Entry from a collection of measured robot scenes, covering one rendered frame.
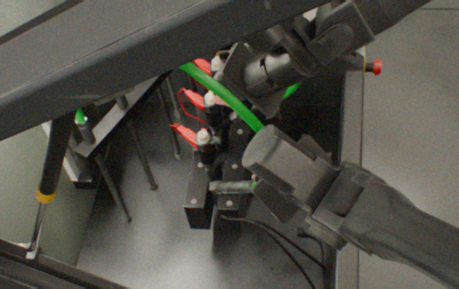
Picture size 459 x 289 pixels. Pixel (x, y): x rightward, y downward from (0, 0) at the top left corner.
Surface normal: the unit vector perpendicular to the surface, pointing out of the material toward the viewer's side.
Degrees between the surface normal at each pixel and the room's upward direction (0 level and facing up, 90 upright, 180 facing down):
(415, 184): 0
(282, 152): 45
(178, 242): 0
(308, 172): 49
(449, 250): 40
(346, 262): 0
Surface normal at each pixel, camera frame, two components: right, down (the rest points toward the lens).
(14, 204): 0.98, 0.04
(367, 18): -0.14, 0.47
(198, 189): -0.12, -0.58
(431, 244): -0.72, -0.51
